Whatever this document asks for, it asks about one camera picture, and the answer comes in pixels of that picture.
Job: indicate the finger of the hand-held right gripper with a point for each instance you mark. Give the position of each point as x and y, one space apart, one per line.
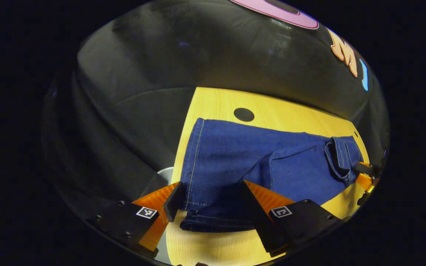
364 181
364 169

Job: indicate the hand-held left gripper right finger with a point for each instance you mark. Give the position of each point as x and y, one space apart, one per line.
257 218

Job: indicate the black round table disc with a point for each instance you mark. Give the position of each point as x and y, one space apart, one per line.
244 115

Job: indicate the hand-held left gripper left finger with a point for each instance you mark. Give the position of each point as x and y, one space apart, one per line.
173 203

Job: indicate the blue denim jeans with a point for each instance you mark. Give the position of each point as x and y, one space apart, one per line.
235 155

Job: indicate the black backdrop cloth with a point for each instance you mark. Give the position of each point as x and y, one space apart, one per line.
142 74

